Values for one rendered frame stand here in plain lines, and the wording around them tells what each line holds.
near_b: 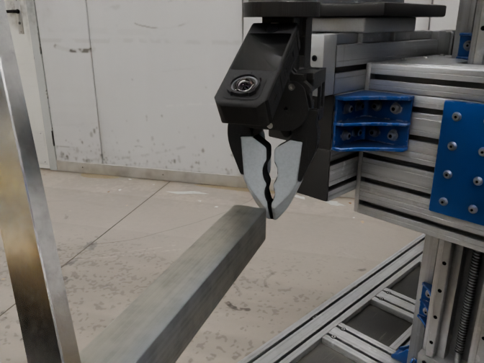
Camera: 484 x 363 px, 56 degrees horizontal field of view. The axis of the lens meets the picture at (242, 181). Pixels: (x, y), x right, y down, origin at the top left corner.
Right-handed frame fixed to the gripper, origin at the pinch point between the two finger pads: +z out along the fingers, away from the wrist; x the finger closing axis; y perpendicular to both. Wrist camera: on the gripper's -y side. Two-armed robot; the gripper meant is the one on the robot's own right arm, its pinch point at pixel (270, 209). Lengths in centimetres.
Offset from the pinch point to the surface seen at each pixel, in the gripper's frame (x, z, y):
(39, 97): 228, 32, 201
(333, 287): 10, 83, 120
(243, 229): -1.5, -3.3, -11.7
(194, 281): -1.2, -3.3, -19.7
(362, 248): 3, 84, 159
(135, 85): 156, 21, 209
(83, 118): 197, 45, 205
